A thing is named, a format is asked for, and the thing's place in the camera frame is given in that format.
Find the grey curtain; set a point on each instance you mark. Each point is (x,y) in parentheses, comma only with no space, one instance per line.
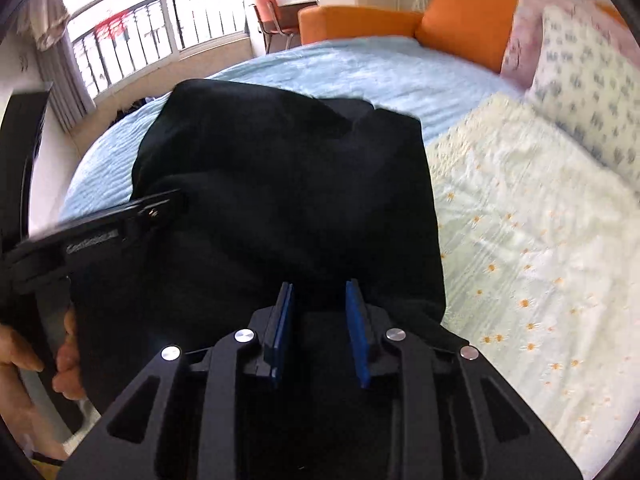
(45,22)

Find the white grey-flower pillow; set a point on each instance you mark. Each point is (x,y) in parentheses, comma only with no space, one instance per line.
(587,88)

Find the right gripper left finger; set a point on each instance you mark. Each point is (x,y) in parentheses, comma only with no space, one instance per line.
(276,330)

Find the black garment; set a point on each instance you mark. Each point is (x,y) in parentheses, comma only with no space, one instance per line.
(267,187)

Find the pink cartoon quilt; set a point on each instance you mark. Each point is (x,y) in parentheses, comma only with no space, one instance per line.
(522,52)

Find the person left hand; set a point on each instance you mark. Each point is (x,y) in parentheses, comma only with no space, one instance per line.
(28,427)

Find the orange chair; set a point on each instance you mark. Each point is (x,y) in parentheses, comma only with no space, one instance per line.
(276,21)

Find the white daisy blanket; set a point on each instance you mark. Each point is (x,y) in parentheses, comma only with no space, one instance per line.
(540,248)

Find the orange headboard cushion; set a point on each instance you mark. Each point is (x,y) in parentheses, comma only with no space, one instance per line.
(475,30)

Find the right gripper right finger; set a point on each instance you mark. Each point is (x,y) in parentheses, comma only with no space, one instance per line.
(359,330)

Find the black balcony railing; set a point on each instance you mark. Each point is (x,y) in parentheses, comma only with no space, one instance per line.
(112,40)

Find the orange bed frame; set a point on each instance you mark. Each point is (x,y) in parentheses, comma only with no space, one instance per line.
(323,23)

